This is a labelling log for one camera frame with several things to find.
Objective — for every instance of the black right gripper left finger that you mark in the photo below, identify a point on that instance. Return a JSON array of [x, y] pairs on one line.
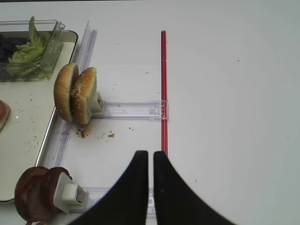
[[126, 202]]

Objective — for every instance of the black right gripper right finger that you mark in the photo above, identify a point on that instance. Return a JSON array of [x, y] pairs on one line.
[[175, 202]]

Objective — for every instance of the stacked brown meat patties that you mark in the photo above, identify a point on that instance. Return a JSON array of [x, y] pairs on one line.
[[34, 193]]

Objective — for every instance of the green lettuce in container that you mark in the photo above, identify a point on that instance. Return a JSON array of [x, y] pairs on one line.
[[31, 52]]

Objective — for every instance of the white patty pusher block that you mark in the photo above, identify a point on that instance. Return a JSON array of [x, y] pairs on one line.
[[68, 196]]

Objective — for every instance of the right upper clear pusher track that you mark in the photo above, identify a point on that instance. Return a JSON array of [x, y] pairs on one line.
[[152, 110]]

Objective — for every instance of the white bun pusher block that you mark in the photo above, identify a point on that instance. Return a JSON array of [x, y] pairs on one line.
[[95, 104]]

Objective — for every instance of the rear sesame bun top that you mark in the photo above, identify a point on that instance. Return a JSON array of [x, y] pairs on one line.
[[84, 86]]

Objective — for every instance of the sesame bun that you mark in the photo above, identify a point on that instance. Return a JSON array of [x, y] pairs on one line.
[[84, 86], [62, 87]]

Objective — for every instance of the white metal tray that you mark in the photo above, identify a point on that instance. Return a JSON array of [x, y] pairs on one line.
[[24, 137]]

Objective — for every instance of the front sesame bun top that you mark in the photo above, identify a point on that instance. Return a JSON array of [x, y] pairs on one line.
[[62, 87]]

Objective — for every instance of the clear plastic salad container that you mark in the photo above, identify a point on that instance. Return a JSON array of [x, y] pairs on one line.
[[51, 29]]

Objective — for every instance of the right red rail strip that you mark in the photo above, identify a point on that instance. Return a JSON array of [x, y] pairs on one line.
[[164, 91]]

